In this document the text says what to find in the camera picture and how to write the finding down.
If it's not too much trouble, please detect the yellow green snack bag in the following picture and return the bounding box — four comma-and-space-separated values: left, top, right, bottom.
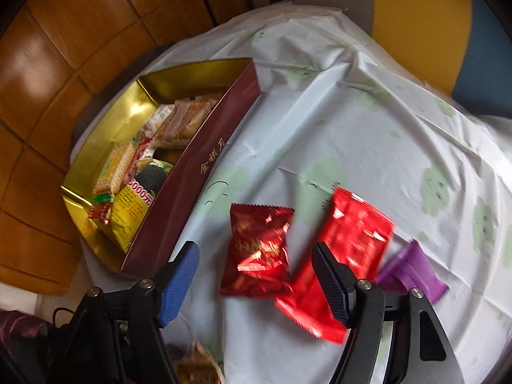
110, 160, 173, 254

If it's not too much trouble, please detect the grey yellow blue chair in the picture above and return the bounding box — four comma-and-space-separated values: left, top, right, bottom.
293, 0, 511, 117

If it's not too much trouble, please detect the purple snack packet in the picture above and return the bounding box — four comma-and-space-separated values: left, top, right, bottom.
376, 239, 449, 304

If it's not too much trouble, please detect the gold snack bag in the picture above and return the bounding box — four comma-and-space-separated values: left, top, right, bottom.
173, 341, 225, 384

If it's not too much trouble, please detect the person's left hand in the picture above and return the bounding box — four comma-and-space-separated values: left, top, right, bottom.
0, 308, 49, 352

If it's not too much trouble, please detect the red patterned snack packet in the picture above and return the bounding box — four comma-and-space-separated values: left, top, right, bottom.
89, 201, 112, 226

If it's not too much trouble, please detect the bright red snack packet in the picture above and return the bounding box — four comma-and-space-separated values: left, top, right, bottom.
275, 187, 394, 344

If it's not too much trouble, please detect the dark red foil packet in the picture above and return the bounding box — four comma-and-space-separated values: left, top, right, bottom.
219, 204, 294, 299

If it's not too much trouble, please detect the clear brown pastry packet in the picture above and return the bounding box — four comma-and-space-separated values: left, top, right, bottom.
152, 98, 217, 149

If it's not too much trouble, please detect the green cracker packet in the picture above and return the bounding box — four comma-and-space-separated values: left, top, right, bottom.
92, 140, 137, 204

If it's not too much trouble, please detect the white cloud-print tablecloth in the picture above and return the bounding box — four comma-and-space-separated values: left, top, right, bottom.
62, 4, 511, 383

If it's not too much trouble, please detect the small red white snack packet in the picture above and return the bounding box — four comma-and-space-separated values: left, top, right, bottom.
134, 139, 155, 160

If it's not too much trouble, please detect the gold tin box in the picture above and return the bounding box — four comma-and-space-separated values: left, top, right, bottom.
60, 57, 262, 277

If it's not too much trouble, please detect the white Ba Zhen snack packet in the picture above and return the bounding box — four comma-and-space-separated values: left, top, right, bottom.
139, 104, 174, 139

